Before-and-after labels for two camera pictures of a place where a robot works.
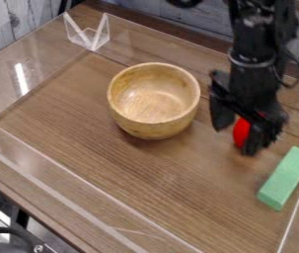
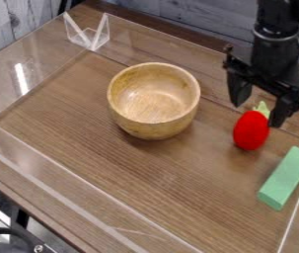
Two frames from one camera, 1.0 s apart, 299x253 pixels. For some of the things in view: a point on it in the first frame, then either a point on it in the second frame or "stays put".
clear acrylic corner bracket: (90, 39) stays put
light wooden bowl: (153, 100) stays put
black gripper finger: (222, 114) → (240, 87)
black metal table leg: (20, 243) stays put
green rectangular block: (278, 187) stays put
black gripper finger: (262, 135) → (290, 104)
